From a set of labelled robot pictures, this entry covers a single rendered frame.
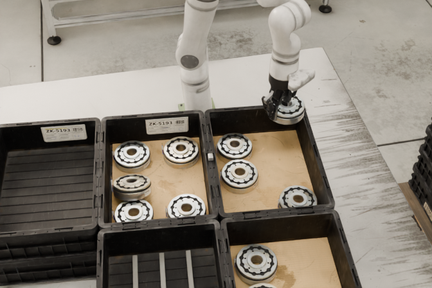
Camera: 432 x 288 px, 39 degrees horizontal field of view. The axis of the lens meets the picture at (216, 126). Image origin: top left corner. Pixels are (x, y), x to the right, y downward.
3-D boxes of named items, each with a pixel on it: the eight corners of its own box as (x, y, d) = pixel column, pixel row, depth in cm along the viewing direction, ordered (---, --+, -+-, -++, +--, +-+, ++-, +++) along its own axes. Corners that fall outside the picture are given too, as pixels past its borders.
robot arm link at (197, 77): (176, 27, 190) (182, 69, 203) (173, 47, 184) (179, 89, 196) (206, 27, 189) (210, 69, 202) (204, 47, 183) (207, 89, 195)
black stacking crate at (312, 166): (204, 137, 189) (204, 110, 181) (298, 130, 192) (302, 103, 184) (219, 245, 161) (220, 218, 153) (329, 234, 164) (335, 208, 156)
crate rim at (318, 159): (203, 115, 183) (203, 108, 181) (302, 107, 185) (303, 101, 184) (219, 224, 154) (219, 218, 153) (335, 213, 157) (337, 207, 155)
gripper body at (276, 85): (283, 56, 164) (280, 82, 171) (261, 70, 160) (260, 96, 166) (305, 69, 160) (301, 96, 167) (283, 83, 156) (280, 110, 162)
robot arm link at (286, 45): (279, 71, 152) (305, 57, 156) (285, 19, 142) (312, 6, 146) (260, 56, 156) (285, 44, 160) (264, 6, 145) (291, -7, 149)
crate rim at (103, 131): (101, 122, 180) (100, 116, 179) (203, 115, 183) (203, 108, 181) (98, 234, 152) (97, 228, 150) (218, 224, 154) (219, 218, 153)
